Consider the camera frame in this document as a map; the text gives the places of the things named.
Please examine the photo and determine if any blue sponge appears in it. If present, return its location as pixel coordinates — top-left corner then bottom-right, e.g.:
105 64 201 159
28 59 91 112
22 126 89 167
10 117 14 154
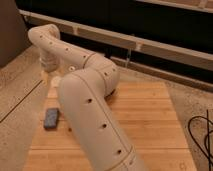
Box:
43 108 59 130

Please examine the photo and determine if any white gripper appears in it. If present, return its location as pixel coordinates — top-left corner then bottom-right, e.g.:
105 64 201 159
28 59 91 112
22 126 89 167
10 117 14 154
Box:
40 50 60 73

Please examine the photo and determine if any wooden cutting board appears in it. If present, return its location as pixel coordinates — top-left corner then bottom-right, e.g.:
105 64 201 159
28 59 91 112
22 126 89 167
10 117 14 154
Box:
23 82 197 171

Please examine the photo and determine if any white ceramic cup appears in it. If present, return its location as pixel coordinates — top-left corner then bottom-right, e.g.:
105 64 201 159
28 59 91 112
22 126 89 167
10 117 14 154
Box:
51 76 61 87

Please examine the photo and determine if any black cable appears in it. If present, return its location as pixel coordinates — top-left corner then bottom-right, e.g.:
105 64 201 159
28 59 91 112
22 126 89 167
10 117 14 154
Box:
187 109 213 171

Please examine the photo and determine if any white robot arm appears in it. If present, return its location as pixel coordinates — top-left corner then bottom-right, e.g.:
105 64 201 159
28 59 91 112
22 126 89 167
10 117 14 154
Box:
28 24 147 171

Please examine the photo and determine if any dark ceramic bowl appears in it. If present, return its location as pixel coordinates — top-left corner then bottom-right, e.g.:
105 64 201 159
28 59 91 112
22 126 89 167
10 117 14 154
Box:
105 88 116 98

